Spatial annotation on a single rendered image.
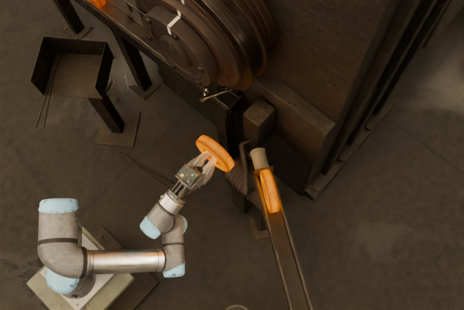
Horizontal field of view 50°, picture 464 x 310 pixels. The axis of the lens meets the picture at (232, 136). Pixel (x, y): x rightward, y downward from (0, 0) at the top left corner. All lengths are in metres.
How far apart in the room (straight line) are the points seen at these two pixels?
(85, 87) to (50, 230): 0.75
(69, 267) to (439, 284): 1.69
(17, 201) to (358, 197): 1.71
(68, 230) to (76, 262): 0.10
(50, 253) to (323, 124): 0.95
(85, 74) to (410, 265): 1.71
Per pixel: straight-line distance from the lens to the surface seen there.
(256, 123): 1.77
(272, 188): 1.72
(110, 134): 2.70
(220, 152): 1.64
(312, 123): 1.71
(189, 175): 1.64
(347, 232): 2.52
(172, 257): 1.74
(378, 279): 2.52
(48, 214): 1.62
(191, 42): 1.42
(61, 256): 1.60
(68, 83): 2.20
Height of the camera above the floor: 2.44
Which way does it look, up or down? 69 degrees down
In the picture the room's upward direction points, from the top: 5 degrees counter-clockwise
